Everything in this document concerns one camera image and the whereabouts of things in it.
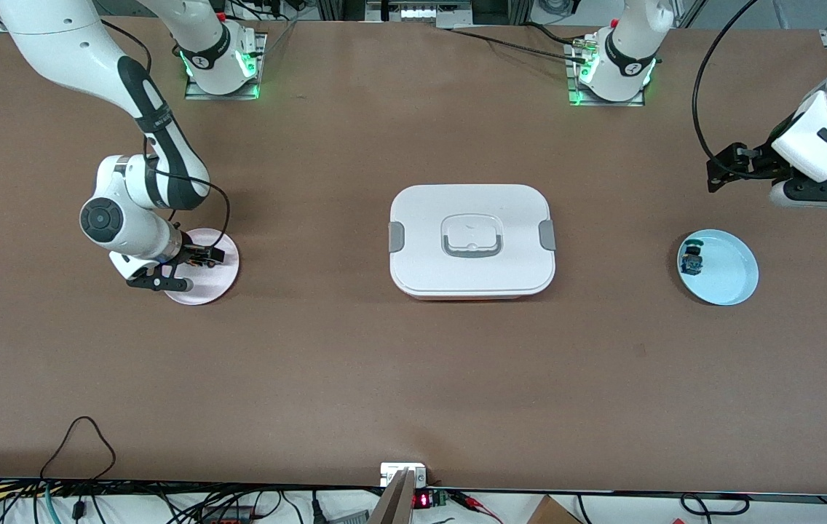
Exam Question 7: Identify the white lunch box grey clips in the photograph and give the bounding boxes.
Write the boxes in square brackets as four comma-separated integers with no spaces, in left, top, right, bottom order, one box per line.
[389,183,556,301]

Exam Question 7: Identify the small white socket box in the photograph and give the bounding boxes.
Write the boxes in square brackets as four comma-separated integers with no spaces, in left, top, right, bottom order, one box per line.
[380,462,428,488]

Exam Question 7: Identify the pale pink round plate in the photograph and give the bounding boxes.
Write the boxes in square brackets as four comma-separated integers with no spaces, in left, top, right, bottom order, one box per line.
[164,228,240,306]

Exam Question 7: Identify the light blue round plate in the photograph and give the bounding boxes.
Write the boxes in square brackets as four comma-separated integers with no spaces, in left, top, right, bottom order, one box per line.
[677,229,759,306]

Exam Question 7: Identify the brown cardboard piece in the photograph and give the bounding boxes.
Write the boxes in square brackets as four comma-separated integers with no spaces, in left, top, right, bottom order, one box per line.
[526,495,583,524]

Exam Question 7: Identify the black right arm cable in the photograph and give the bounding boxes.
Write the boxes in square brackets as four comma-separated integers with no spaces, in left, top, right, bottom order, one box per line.
[100,20,231,252]

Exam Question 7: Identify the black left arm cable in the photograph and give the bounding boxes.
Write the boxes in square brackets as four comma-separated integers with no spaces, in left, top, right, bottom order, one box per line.
[692,0,793,179]

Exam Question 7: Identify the thin black looped cable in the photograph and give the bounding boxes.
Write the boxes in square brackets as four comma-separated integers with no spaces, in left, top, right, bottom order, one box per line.
[41,416,117,481]

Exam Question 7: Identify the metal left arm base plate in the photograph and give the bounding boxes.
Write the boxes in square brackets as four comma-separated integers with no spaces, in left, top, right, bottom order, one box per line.
[566,40,646,108]

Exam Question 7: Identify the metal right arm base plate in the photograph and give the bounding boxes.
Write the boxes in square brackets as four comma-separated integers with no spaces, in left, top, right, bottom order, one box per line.
[184,33,269,100]

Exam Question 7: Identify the black cable to arm base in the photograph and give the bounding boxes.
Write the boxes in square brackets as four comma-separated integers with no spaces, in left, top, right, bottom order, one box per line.
[443,25,589,63]

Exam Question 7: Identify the wooden camera post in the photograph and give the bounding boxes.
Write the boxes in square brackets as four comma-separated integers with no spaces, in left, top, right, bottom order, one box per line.
[370,469,415,524]

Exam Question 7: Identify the aluminium frame profile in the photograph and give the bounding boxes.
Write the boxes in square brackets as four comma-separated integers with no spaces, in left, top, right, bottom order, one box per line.
[365,0,474,30]

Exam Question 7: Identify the black cable on floor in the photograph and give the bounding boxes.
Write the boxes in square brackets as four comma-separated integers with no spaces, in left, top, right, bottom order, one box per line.
[679,493,751,516]

